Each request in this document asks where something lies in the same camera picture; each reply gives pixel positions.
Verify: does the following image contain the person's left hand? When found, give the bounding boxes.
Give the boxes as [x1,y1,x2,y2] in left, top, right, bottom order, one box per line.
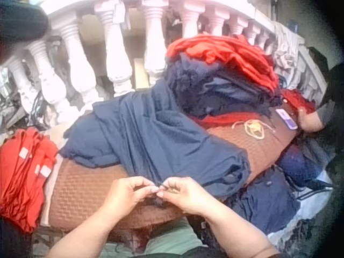
[103,176,160,216]

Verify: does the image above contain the person's right hand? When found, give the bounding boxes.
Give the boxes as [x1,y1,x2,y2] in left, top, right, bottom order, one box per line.
[156,176,215,216]

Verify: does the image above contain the blue garment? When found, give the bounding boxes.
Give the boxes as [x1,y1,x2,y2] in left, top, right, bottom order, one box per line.
[59,80,253,206]

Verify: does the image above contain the person's legs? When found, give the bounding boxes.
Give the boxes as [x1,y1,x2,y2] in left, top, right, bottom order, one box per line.
[101,219,209,258]

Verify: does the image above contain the beige cloth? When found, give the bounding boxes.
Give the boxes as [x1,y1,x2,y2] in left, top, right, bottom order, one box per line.
[39,125,71,227]

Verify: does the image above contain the pile of navy garments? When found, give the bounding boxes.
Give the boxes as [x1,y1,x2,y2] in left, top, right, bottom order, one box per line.
[228,145,334,236]

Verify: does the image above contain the stack of red garments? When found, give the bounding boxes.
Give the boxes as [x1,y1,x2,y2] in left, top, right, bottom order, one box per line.
[0,128,59,234]

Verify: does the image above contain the white and purple phone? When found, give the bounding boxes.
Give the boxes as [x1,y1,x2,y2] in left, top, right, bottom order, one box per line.
[275,108,299,131]

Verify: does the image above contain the heap of red and navy garments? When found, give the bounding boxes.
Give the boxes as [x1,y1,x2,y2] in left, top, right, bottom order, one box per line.
[163,34,283,122]

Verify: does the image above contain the white stone balustrade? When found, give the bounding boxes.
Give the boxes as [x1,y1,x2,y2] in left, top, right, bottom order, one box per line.
[0,0,329,130]

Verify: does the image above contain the grey cloth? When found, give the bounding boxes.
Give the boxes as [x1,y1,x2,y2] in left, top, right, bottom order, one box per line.
[273,23,305,75]

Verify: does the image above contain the black object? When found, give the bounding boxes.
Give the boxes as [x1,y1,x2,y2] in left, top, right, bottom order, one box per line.
[0,0,49,42]

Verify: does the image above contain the beige cord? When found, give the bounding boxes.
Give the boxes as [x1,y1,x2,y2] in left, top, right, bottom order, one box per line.
[232,119,275,141]

